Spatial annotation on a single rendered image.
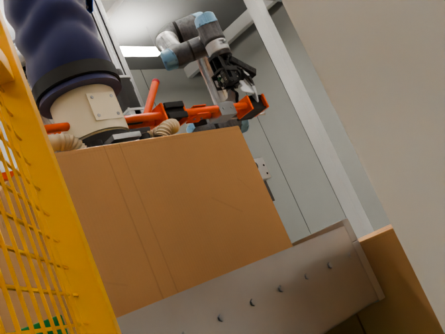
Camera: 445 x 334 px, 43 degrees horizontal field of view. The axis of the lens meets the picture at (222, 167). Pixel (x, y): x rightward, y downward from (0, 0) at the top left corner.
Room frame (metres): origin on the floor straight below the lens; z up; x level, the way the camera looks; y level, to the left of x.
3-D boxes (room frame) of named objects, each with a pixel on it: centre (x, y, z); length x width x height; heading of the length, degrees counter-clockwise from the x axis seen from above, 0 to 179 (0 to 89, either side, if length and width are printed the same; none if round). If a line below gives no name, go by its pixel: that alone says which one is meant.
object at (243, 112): (1.81, -0.17, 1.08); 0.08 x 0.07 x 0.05; 135
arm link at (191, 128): (2.36, 0.02, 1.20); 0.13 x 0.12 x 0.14; 94
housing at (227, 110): (1.72, -0.07, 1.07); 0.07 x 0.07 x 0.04; 45
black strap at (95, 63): (1.39, 0.27, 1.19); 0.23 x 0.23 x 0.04
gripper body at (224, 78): (1.80, -0.14, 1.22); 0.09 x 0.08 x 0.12; 135
